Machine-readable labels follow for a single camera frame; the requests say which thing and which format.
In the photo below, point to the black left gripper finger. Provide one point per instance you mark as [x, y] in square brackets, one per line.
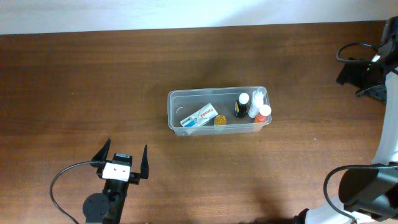
[102, 154]
[144, 168]

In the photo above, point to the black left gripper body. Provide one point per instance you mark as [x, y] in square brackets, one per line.
[135, 178]

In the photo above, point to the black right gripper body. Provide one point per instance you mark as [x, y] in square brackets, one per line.
[351, 75]

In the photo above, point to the white Panadol box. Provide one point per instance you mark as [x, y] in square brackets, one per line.
[200, 117]

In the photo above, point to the small jar gold lid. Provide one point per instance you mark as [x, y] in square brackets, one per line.
[220, 120]

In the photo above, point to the orange tablet tube white cap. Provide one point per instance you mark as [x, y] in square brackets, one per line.
[263, 114]

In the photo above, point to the dark syrup bottle white cap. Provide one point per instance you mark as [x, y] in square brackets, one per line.
[241, 105]

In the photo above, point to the white squeeze bottle clear cap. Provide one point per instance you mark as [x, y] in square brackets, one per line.
[257, 101]

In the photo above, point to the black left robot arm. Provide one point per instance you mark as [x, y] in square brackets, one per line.
[107, 205]

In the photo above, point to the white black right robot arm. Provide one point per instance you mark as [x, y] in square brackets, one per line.
[366, 193]

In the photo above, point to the clear plastic container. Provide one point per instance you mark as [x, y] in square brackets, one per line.
[182, 103]

